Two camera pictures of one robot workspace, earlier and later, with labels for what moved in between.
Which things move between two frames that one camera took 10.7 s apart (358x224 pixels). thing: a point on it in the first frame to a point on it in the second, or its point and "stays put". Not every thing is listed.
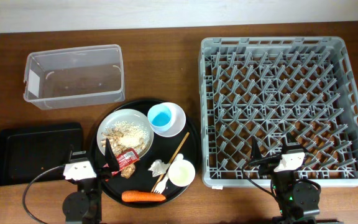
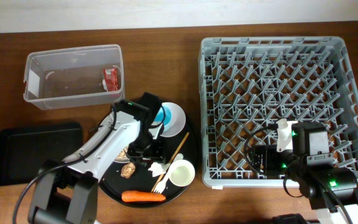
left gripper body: (94, 173) to (147, 149)
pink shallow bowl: (178, 122) stays put
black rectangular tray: (20, 154) stays put
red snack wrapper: (127, 157) to (111, 78)
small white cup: (181, 173) stays put
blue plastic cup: (160, 116) stays put
